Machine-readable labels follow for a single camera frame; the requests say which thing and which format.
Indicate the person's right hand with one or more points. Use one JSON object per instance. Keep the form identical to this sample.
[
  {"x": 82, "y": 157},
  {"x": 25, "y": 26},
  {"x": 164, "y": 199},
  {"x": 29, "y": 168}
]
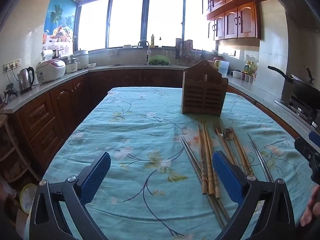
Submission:
[{"x": 313, "y": 205}]

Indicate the green colander with greens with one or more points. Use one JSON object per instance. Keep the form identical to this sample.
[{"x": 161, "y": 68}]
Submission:
[{"x": 158, "y": 61}]

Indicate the green mug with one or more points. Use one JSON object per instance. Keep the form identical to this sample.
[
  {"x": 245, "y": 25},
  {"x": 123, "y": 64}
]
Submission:
[{"x": 216, "y": 65}]

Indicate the black wok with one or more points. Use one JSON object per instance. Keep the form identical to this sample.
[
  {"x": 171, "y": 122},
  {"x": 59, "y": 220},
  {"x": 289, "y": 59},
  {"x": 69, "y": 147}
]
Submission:
[{"x": 302, "y": 88}]

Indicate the white windowsill container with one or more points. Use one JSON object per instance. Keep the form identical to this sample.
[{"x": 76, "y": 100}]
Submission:
[{"x": 127, "y": 46}]

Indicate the small white bowl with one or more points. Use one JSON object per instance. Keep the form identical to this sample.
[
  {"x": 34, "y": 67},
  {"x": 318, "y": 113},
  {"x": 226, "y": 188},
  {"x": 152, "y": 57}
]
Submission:
[{"x": 92, "y": 65}]

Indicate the wooden corner shelf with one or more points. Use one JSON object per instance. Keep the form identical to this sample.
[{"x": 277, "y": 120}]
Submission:
[{"x": 12, "y": 155}]

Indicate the white dish cloth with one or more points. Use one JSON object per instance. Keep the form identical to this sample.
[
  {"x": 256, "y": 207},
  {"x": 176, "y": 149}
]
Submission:
[{"x": 112, "y": 52}]

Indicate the knife and dish rack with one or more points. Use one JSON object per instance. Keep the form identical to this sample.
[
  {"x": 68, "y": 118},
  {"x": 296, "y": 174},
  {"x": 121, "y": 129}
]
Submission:
[{"x": 185, "y": 47}]

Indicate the large kitchen window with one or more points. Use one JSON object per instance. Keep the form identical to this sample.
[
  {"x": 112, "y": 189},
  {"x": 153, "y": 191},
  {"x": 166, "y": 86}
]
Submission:
[{"x": 125, "y": 22}]

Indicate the dark wooden lower cabinets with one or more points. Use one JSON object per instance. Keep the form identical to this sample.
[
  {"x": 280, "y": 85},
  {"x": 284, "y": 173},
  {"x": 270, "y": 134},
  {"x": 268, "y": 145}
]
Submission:
[{"x": 62, "y": 105}]

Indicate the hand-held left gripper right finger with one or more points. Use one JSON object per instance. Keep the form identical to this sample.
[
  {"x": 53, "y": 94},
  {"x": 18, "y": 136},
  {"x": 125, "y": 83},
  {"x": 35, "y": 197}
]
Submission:
[{"x": 226, "y": 177}]

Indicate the yellow oil bottles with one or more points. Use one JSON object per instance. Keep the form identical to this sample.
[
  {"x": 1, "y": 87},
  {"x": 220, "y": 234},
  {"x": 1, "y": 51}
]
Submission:
[{"x": 250, "y": 67}]

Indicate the kitchen sink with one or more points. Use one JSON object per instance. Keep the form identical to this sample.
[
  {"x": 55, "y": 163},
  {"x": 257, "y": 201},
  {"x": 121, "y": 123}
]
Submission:
[{"x": 130, "y": 65}]

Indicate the row of seasoning jars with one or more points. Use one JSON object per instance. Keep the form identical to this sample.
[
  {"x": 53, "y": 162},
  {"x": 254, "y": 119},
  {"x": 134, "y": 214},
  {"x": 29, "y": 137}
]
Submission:
[{"x": 248, "y": 78}]

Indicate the round yellow white lid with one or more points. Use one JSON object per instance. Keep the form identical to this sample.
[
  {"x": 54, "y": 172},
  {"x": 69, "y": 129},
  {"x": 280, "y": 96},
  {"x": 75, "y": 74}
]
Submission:
[{"x": 27, "y": 197}]

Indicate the tropical fruit wall poster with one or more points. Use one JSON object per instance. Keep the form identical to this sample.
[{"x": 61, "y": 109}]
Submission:
[{"x": 60, "y": 17}]

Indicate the teal floral tablecloth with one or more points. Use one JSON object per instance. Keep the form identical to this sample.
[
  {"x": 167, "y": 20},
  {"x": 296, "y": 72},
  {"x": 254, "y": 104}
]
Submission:
[{"x": 130, "y": 135}]

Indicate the wooden utensil holder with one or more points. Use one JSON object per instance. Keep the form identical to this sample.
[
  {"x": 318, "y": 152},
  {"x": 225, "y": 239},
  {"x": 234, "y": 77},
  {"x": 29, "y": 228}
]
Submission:
[{"x": 203, "y": 92}]

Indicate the white pink rice cooker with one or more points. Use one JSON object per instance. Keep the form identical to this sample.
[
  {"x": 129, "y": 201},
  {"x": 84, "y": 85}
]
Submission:
[{"x": 50, "y": 71}]

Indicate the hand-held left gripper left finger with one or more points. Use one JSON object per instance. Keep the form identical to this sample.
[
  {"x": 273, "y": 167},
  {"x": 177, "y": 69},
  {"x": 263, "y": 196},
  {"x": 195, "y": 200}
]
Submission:
[{"x": 96, "y": 177}]

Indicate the black clamp stand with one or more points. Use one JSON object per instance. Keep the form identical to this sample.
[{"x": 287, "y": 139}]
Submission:
[{"x": 10, "y": 90}]

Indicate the steel electric kettle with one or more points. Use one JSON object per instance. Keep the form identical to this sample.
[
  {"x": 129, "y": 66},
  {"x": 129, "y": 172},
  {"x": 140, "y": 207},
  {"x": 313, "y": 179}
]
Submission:
[{"x": 25, "y": 80}]

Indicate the wooden upper cabinets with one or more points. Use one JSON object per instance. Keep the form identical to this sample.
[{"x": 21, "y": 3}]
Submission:
[{"x": 237, "y": 17}]

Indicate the large white cooking pot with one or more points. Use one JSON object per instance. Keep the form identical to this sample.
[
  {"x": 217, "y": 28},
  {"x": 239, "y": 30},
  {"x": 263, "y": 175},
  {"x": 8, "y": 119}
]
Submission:
[{"x": 81, "y": 58}]

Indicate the paper towel roll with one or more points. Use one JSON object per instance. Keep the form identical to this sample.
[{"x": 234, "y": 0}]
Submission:
[{"x": 47, "y": 54}]

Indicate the small white electric pot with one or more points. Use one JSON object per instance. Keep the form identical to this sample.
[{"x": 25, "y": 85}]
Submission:
[{"x": 72, "y": 66}]

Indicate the white dish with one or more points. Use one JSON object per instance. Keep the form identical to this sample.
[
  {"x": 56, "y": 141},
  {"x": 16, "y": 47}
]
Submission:
[{"x": 236, "y": 74}]

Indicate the chrome sink faucet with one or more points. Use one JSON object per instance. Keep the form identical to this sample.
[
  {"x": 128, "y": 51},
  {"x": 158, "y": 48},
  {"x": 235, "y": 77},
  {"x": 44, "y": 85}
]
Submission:
[{"x": 147, "y": 52}]

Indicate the white wall socket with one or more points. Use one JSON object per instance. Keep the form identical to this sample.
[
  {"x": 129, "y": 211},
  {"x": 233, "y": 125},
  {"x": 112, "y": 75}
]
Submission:
[
  {"x": 7, "y": 66},
  {"x": 16, "y": 63}
]

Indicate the pink container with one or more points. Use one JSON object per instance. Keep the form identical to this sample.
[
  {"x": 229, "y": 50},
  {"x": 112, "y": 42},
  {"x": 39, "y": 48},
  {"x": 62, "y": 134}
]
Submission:
[{"x": 217, "y": 59}]

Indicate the plain wooden chopstick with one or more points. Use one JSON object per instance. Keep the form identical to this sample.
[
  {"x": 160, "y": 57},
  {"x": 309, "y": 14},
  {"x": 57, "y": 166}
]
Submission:
[
  {"x": 243, "y": 153},
  {"x": 239, "y": 152}
]

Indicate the yellow dish soap bottle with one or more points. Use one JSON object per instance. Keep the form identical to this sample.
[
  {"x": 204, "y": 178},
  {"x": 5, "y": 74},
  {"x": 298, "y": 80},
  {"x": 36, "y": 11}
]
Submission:
[{"x": 152, "y": 41}]

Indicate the steel range hood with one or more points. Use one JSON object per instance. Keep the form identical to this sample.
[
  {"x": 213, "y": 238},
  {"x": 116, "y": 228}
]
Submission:
[{"x": 297, "y": 2}]

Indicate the brown fork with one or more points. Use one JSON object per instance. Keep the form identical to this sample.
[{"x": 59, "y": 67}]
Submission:
[{"x": 219, "y": 133}]

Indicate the clear measuring jug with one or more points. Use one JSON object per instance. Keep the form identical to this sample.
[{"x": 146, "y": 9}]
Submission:
[{"x": 224, "y": 67}]

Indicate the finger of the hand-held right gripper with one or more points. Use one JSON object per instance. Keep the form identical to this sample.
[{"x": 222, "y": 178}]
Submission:
[{"x": 310, "y": 146}]

